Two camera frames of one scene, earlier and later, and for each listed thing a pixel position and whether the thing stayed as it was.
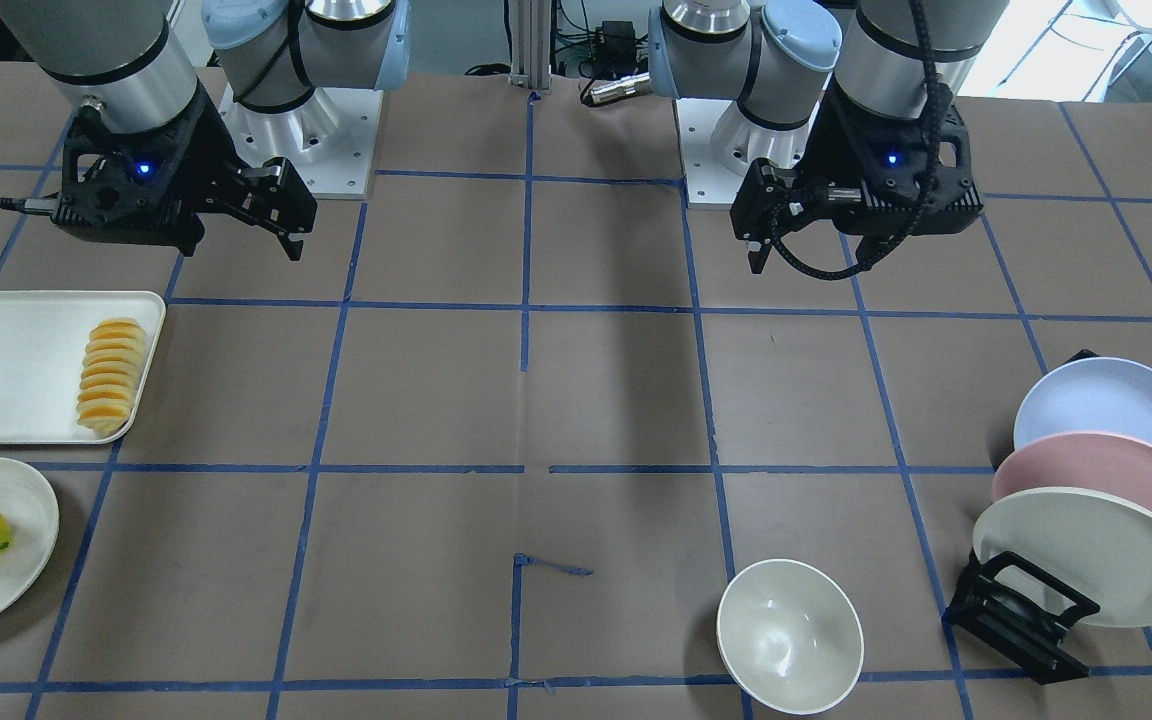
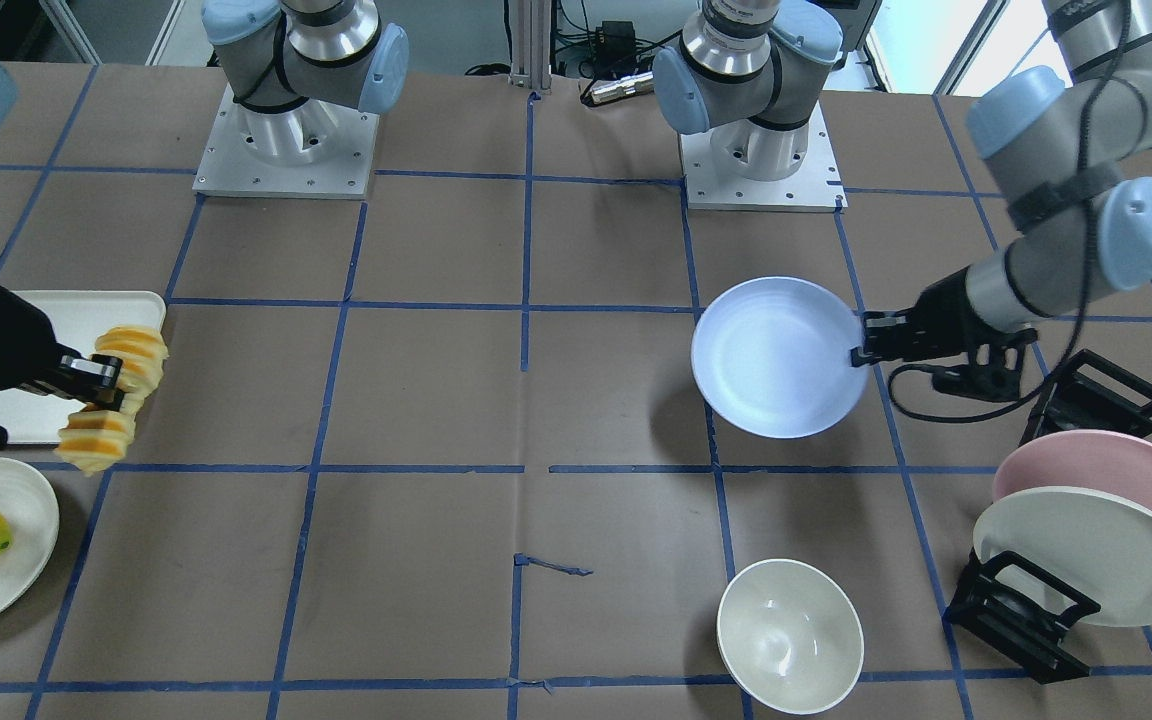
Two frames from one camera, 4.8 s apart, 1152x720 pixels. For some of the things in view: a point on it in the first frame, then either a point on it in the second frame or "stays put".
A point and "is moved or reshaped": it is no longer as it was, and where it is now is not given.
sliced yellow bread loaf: [109, 370] is moved or reshaped
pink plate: [1141, 468] stays put
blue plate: [1111, 395] -> [773, 356]
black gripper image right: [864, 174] -> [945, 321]
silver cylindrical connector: [632, 86] stays put
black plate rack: [1007, 625] stays put
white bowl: [791, 636] stays put
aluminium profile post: [531, 45] stays put
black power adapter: [616, 38] stays put
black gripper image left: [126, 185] -> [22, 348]
